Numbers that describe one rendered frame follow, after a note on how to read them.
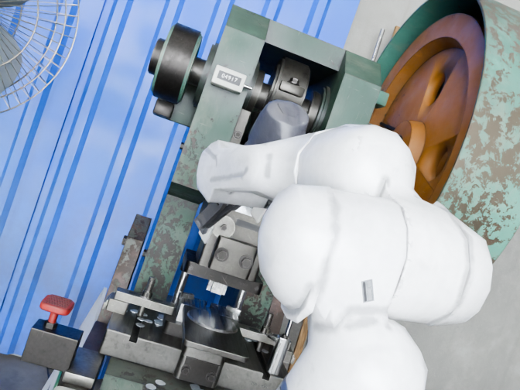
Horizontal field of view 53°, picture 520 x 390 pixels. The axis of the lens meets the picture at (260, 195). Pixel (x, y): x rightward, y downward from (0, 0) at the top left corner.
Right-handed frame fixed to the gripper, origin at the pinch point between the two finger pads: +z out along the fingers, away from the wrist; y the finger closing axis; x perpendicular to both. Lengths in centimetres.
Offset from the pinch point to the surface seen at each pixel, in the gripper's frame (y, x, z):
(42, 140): 6, -109, 102
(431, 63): -70, -17, -16
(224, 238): -0.9, -0.4, 7.8
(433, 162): -50, 8, -13
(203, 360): 13.2, 20.4, 19.2
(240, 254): -3.1, 4.2, 9.5
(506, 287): -177, 46, 109
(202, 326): 11.6, 14.7, 14.0
